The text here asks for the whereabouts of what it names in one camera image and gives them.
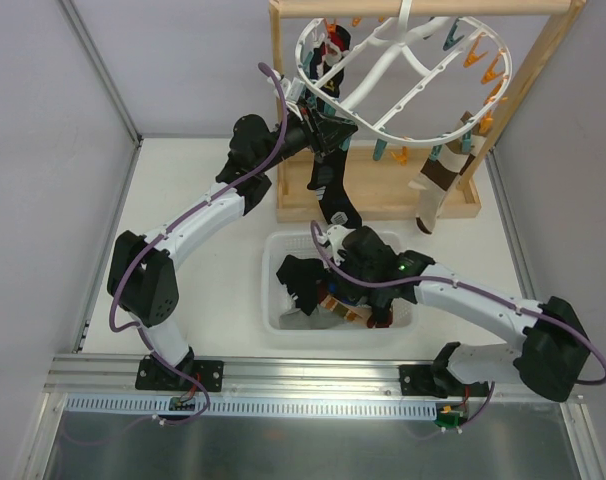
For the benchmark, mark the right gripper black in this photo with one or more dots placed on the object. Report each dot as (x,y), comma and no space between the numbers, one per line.
(379,298)

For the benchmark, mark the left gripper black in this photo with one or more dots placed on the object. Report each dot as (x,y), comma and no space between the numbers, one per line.
(318,132)

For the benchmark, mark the teal clothes peg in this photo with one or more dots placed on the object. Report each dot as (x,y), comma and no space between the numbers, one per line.
(345,145)

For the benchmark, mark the black blue sport sock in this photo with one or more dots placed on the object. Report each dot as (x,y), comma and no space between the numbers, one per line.
(327,182)

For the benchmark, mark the brown cream striped sock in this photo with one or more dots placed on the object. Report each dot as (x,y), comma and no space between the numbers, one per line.
(438,178)

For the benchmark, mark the white round clip hanger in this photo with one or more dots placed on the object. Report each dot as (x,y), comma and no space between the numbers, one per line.
(415,82)

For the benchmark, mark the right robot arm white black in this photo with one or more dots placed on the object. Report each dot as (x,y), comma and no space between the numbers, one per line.
(543,344)

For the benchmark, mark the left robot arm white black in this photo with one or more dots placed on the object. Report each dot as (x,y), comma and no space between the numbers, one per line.
(142,275)

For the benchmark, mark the cream striped sock in basket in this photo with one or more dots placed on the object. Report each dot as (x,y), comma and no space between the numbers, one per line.
(334,313)

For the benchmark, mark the small black sock in basket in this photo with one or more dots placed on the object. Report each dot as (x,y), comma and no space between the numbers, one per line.
(306,281)

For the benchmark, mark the white plastic basket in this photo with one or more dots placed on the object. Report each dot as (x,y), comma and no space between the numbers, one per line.
(323,329)

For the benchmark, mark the green circuit board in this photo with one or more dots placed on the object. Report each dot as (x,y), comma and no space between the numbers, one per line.
(449,418)

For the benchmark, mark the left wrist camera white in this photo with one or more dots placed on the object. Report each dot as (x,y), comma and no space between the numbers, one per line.
(295,92)

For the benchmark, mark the wooden hanging rack frame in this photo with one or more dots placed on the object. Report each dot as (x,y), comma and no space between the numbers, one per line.
(377,173)

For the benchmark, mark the right black mount plate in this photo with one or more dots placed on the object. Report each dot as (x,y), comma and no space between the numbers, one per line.
(419,380)

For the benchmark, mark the black mount plate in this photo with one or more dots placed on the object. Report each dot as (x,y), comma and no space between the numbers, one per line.
(153,376)
(419,380)

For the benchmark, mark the left black mount plate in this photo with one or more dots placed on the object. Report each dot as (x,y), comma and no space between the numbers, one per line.
(153,376)

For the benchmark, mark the white slotted cable duct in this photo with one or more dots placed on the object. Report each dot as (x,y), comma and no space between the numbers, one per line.
(168,406)

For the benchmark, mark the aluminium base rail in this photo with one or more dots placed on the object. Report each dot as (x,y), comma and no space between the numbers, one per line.
(244,377)

